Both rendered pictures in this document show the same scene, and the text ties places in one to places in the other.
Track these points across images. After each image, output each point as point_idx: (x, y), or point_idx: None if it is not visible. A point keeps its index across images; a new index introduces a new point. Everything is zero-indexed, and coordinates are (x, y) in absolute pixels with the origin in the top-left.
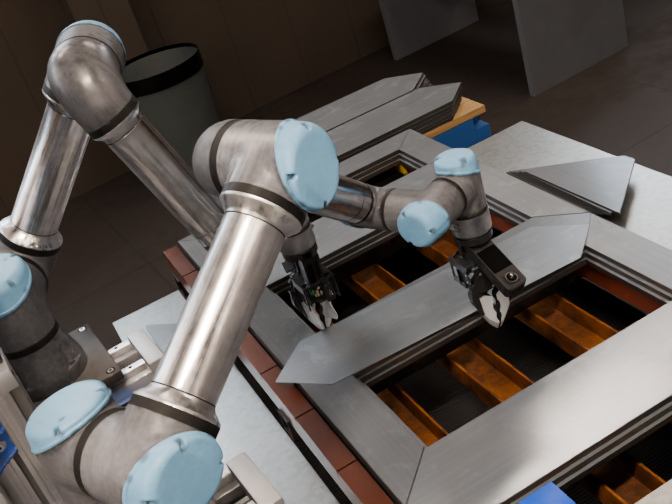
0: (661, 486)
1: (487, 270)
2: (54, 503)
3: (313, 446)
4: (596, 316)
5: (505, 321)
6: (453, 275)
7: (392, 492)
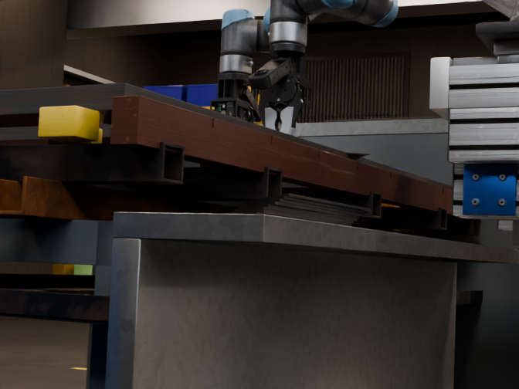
0: (401, 120)
1: (255, 101)
2: None
3: (401, 185)
4: (44, 288)
5: (56, 292)
6: (236, 116)
7: (418, 176)
